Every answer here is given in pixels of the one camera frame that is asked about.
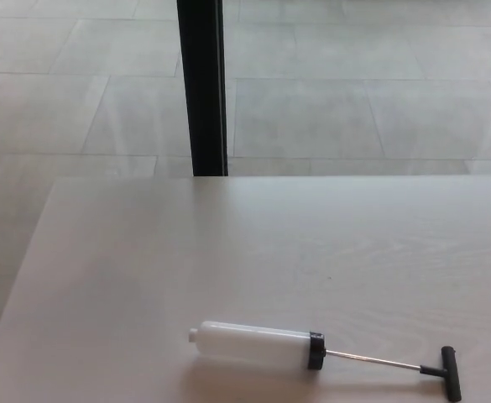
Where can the black vertical post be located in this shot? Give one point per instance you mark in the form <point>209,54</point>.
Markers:
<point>201,84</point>

